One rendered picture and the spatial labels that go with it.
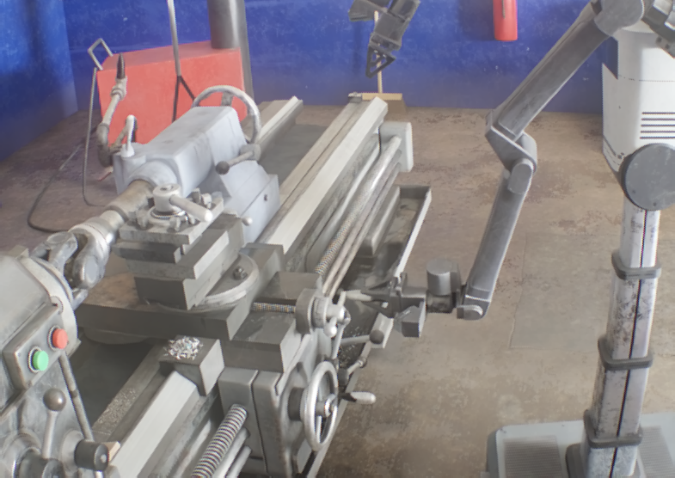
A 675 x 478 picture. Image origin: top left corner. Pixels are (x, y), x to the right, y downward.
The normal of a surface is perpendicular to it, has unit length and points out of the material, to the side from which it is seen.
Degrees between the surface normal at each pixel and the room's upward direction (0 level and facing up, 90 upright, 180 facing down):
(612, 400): 90
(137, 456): 36
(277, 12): 90
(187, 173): 85
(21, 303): 45
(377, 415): 0
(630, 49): 90
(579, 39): 101
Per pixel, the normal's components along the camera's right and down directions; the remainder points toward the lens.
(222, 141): 0.93, -0.14
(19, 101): 0.96, 0.04
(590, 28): -0.33, 0.69
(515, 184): -0.17, 0.59
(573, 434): -0.07, -0.90
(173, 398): 0.51, -0.70
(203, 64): 0.09, 0.42
